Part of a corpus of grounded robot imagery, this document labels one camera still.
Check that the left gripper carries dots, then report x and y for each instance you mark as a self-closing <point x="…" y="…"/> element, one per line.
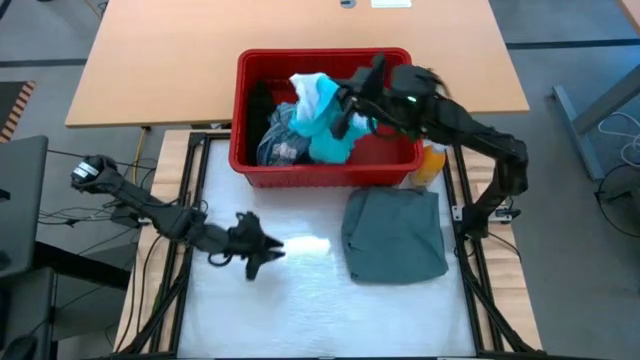
<point x="247" y="237"/>

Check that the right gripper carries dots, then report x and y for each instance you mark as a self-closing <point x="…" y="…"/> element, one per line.
<point x="380" y="97"/>

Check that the turquoise garment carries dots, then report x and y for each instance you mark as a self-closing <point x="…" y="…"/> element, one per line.
<point x="320" y="120"/>

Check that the grey garment with label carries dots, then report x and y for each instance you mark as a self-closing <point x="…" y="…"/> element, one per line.
<point x="282" y="142"/>

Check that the grey-teal shirt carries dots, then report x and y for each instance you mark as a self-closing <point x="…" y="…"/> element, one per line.
<point x="395" y="235"/>

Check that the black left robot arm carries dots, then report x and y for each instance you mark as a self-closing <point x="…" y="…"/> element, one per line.
<point x="160" y="215"/>

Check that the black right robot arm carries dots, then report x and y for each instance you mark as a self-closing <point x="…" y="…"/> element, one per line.
<point x="475" y="135"/>

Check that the red plastic bin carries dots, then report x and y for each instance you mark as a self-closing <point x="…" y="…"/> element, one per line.
<point x="330" y="172"/>

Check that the orange spray bottle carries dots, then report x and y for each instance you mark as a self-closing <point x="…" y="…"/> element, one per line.
<point x="430" y="165"/>

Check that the white card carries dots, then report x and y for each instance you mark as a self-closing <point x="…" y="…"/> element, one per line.
<point x="391" y="3"/>

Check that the black garment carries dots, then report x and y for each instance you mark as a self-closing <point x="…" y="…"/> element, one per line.
<point x="258" y="125"/>

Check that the light wooden desk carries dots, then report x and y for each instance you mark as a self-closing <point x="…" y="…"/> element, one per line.
<point x="175" y="60"/>

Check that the grey metal desk leg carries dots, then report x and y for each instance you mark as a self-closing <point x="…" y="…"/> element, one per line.
<point x="595" y="105"/>

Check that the black aluminium table frame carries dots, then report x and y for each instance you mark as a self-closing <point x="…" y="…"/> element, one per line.
<point x="474" y="310"/>

